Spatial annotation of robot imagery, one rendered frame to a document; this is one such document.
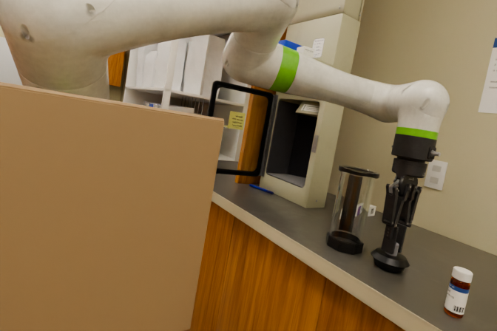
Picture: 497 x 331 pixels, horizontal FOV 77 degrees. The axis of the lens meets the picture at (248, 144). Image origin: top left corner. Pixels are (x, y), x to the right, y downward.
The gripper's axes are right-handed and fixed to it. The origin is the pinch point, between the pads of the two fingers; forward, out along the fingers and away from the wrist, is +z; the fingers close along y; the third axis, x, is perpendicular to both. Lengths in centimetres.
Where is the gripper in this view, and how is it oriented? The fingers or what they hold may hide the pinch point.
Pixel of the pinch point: (393, 238)
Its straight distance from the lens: 90.0
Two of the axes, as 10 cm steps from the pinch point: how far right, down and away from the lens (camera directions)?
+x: -5.6, -1.6, 8.1
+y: 8.1, 1.0, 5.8
